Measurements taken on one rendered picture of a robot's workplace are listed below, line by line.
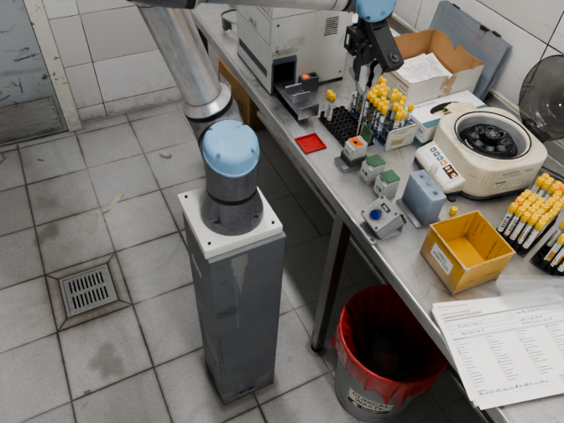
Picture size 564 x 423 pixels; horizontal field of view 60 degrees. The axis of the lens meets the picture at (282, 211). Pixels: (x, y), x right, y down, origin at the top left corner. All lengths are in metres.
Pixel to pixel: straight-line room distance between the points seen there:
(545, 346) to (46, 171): 2.37
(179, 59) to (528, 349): 0.91
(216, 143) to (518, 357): 0.74
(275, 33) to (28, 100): 1.70
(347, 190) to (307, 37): 0.51
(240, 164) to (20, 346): 1.41
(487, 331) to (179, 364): 1.22
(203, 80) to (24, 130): 2.02
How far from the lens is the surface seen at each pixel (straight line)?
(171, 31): 0.99
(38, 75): 2.81
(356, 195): 1.29
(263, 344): 1.60
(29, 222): 2.57
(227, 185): 1.04
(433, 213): 1.23
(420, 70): 1.71
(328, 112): 1.46
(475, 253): 1.25
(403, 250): 1.20
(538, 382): 1.11
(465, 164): 1.32
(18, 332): 2.22
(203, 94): 1.07
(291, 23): 1.51
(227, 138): 1.03
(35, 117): 2.94
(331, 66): 1.66
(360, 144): 1.32
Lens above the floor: 1.78
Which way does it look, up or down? 48 degrees down
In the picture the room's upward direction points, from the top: 4 degrees clockwise
